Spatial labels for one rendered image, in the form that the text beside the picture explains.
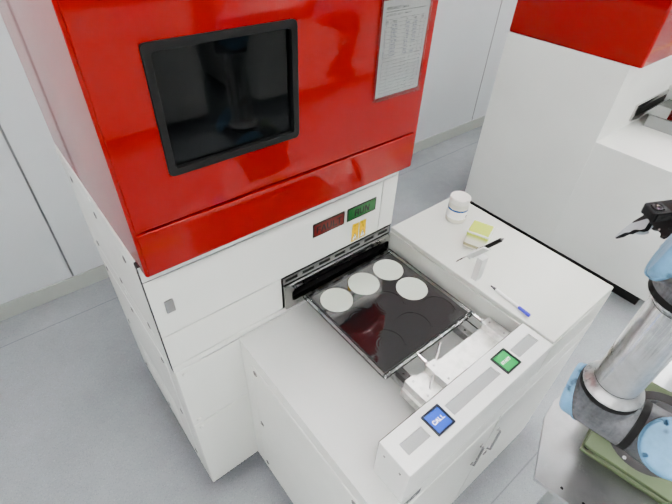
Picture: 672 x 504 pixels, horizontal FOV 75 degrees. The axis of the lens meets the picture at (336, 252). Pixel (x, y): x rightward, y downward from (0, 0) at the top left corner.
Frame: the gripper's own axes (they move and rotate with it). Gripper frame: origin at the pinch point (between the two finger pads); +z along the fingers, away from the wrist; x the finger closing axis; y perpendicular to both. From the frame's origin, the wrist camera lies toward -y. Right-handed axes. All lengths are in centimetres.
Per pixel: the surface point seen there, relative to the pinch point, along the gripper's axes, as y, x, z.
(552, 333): -3.7, -5.7, 26.5
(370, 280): -41, 24, 52
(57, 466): -113, 13, 187
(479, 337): -14.6, 0.5, 41.1
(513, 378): -18.0, -18.4, 33.9
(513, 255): -1.9, 26.1, 25.6
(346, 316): -50, 9, 56
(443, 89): 71, 286, 40
